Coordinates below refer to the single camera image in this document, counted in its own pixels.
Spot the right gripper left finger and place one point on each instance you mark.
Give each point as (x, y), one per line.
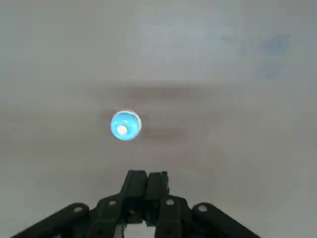
(111, 210)

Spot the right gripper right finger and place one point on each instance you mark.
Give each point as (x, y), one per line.
(173, 213)

